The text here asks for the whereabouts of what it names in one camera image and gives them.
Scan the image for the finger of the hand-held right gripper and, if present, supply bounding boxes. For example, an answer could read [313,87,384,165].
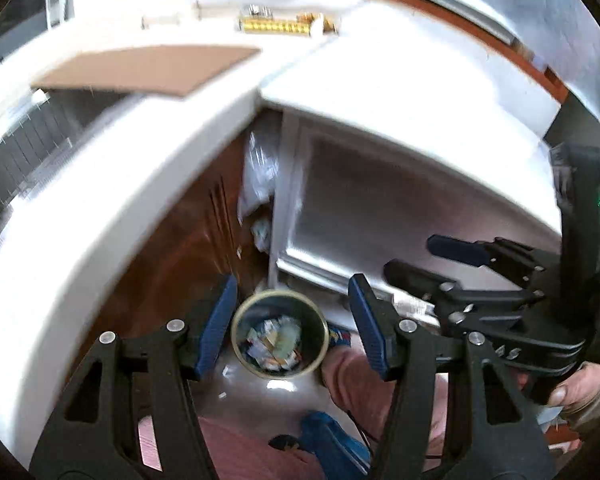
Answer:
[426,233,563,292]
[383,259,548,332]

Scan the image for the gold yellow box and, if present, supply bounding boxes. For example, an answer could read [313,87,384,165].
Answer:
[238,11,339,39]

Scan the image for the silver window blind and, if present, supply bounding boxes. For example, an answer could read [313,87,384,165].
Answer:
[415,0,600,122]

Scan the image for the round metal trash can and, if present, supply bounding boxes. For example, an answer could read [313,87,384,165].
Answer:
[230,290,331,380]

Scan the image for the pile of wrappers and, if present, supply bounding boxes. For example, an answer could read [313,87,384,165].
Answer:
[242,314,306,373]

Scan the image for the brown wooden cabinet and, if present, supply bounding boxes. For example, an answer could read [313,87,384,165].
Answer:
[124,135,282,342]

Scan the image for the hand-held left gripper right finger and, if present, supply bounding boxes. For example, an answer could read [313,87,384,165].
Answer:
[348,274,556,480]

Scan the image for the person's leg in pink pants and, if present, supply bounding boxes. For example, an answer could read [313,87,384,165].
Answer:
[322,344,456,463]
[135,412,327,480]

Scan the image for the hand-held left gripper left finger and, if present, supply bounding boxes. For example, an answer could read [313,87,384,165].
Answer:
[27,274,239,480]

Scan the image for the blue slipper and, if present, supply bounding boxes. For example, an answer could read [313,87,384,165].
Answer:
[329,325,354,352]
[269,410,372,480]

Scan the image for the brown cardboard sheet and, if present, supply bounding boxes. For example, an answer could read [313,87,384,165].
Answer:
[30,44,264,99]

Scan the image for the dark ribbed panel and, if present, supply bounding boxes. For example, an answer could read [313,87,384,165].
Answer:
[0,100,83,233]

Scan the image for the person's right hand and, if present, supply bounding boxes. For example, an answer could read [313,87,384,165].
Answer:
[517,362,600,425]

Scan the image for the small plastic bag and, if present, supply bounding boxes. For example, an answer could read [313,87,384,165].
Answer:
[250,217,274,254]

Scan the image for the clear plastic bag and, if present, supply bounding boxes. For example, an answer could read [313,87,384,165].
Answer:
[237,129,282,227]

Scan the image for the white cabinet with ribbed door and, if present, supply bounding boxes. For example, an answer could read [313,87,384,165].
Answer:
[259,35,567,307]

